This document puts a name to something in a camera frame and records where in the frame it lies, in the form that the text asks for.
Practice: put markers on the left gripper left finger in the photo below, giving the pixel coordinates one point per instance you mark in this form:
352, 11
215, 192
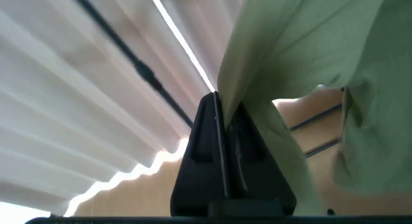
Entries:
199, 172

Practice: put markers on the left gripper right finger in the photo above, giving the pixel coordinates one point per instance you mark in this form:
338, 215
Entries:
257, 179

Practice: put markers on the green printed t-shirt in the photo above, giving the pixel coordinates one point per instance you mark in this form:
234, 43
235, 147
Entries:
305, 40

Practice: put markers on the black clothes rack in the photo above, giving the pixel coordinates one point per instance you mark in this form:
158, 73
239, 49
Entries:
145, 71

